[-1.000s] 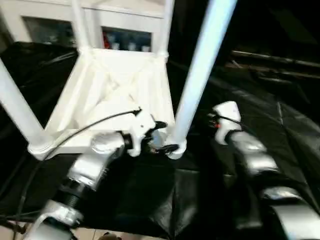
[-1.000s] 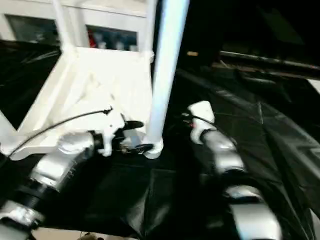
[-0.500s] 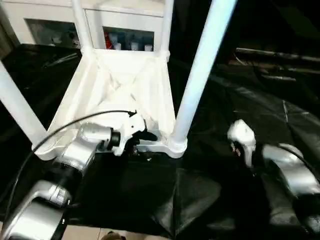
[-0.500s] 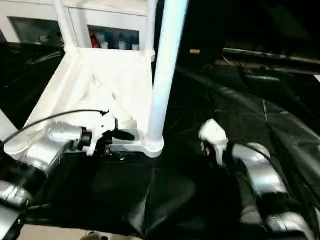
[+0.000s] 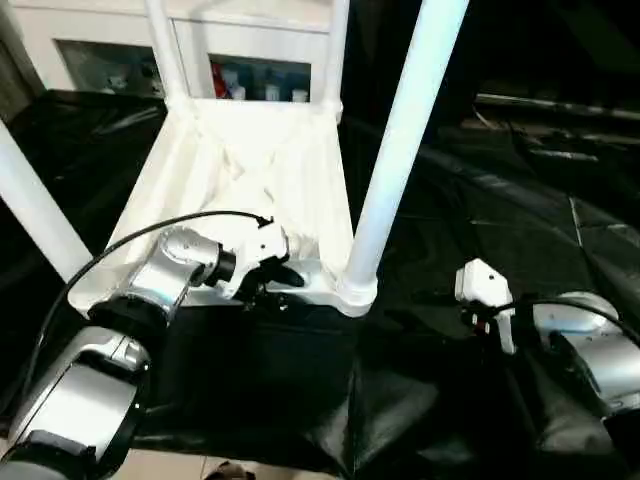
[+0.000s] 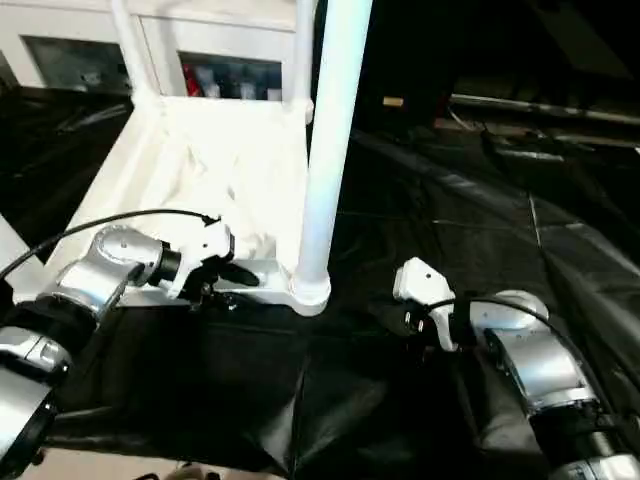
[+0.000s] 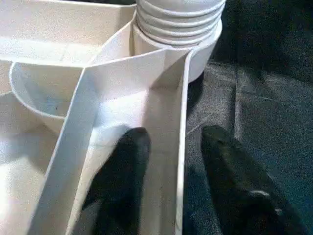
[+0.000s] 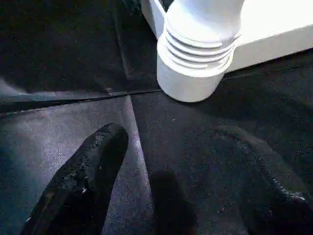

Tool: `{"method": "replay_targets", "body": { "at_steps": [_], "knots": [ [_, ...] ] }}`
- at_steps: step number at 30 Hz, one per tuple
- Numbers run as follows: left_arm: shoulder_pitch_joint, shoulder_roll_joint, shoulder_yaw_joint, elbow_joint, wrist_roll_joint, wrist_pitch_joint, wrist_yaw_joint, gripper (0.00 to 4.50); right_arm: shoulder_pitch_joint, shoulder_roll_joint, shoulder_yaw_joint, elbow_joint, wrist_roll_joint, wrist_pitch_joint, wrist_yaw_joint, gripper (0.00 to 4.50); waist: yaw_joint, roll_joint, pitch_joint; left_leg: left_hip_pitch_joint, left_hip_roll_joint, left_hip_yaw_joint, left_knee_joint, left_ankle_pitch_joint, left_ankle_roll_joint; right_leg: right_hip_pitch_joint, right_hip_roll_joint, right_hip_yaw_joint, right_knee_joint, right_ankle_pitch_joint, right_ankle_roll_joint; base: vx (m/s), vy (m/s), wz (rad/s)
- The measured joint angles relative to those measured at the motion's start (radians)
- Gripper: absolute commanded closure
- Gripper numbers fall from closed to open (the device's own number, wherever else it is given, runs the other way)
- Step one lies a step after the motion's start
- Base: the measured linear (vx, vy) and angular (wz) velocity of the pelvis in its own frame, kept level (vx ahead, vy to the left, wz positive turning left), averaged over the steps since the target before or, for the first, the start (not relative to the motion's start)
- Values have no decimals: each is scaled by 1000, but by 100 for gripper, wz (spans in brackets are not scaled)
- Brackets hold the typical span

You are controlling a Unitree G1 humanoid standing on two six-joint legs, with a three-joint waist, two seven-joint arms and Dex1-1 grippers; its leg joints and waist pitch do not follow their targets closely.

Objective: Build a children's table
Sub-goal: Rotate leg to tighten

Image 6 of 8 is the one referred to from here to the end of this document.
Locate white plastic table top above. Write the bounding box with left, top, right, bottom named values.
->
left=43, top=94, right=334, bottom=318

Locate black mat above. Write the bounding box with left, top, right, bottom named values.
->
left=0, top=84, right=640, bottom=476

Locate grey robot left foot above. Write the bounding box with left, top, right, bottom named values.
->
left=172, top=462, right=222, bottom=480

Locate red bottle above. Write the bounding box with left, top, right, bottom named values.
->
left=183, top=63, right=202, bottom=97

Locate white glass-door cabinet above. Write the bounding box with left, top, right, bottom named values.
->
left=0, top=0, right=302, bottom=101

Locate dark metal pole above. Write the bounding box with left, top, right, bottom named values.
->
left=448, top=93, right=640, bottom=126

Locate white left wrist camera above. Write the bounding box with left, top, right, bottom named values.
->
left=169, top=218, right=237, bottom=302

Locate black right camera cable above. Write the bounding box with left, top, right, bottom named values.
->
left=414, top=295, right=619, bottom=416

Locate black camera cable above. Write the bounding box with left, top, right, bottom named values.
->
left=0, top=208, right=224, bottom=279
left=414, top=295, right=619, bottom=416

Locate black left camera cable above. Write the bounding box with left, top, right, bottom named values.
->
left=0, top=208, right=224, bottom=279

